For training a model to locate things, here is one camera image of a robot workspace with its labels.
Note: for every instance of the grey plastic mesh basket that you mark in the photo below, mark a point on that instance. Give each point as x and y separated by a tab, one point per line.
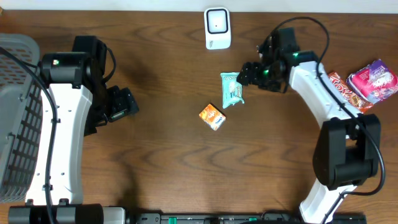
21	121

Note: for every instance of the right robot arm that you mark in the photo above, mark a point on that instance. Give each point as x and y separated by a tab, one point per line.
347	151

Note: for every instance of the teal wet wipes pack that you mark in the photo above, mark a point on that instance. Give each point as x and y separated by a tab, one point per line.
232	91

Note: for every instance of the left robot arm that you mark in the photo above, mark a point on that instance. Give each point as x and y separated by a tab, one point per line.
49	104

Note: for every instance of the red orange snack bar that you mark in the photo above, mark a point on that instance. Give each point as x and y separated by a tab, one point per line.
354	99

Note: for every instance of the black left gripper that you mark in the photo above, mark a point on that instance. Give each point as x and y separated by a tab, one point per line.
123	104

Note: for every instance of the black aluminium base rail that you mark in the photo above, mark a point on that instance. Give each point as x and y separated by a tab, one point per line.
156	218

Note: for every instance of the white barcode scanner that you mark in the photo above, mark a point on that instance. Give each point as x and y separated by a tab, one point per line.
217	28

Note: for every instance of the purple red tissue pack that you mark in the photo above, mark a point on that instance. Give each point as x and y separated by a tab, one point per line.
375	82

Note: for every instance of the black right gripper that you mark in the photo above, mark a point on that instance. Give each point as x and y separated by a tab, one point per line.
249	74

